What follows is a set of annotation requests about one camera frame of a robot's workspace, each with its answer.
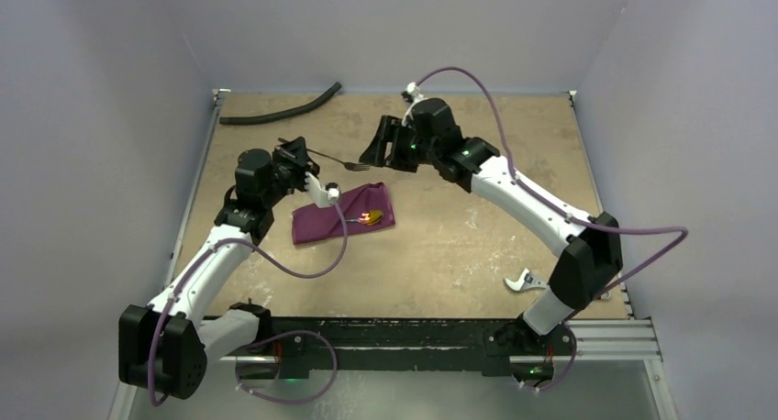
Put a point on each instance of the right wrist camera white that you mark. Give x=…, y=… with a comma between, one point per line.
x=411, y=96

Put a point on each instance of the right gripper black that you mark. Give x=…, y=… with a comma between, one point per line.
x=394, y=142

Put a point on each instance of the adjustable wrench red handle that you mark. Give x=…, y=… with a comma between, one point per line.
x=526, y=281

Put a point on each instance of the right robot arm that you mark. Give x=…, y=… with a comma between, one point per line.
x=588, y=248

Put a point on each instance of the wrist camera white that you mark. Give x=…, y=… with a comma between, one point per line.
x=411, y=96
x=321, y=194

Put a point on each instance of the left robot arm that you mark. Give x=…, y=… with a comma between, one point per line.
x=165, y=346

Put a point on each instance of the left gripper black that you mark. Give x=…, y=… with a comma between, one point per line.
x=294, y=154

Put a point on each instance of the purple cloth napkin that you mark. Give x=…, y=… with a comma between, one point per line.
x=312, y=224

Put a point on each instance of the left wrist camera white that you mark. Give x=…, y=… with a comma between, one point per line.
x=321, y=194

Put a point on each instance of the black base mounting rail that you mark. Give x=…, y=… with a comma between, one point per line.
x=297, y=345

